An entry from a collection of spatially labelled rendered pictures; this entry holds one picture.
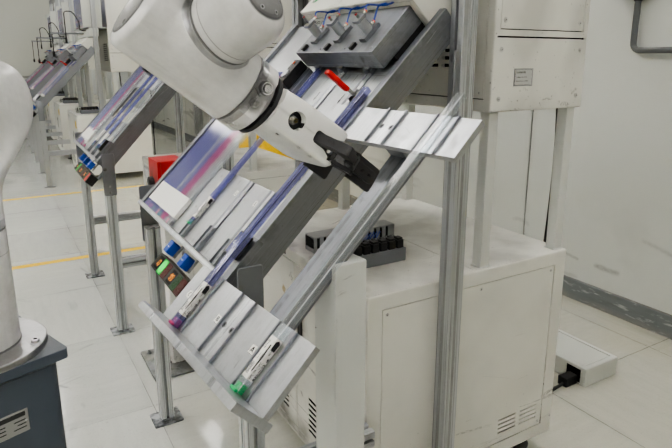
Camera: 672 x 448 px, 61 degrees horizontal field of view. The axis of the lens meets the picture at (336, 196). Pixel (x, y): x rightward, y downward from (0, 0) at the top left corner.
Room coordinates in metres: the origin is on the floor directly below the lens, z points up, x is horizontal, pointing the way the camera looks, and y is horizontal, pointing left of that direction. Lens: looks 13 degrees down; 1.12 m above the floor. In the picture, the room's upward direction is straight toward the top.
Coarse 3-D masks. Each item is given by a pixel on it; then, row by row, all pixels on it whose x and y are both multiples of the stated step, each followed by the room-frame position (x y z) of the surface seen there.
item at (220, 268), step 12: (360, 96) 1.00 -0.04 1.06; (348, 108) 0.99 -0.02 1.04; (336, 120) 0.99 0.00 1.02; (300, 168) 0.93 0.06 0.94; (288, 180) 0.93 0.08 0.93; (276, 192) 0.92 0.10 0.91; (288, 192) 0.92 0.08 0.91; (276, 204) 0.90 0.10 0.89; (264, 216) 0.89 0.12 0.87; (252, 228) 0.88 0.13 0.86; (240, 240) 0.87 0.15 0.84; (228, 252) 0.86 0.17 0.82; (228, 264) 0.85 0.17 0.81; (216, 276) 0.84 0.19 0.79; (180, 324) 0.81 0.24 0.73
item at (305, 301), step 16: (464, 96) 0.83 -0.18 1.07; (448, 112) 0.82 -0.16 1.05; (432, 128) 0.81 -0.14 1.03; (416, 160) 0.78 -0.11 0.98; (400, 176) 0.77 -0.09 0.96; (384, 192) 0.76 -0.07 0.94; (368, 208) 0.75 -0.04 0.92; (368, 224) 0.73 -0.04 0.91; (352, 240) 0.72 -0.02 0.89; (336, 256) 0.71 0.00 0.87; (320, 272) 0.70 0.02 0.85; (320, 288) 0.69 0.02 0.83; (304, 304) 0.68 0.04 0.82; (288, 320) 0.67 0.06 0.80; (240, 384) 0.63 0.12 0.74
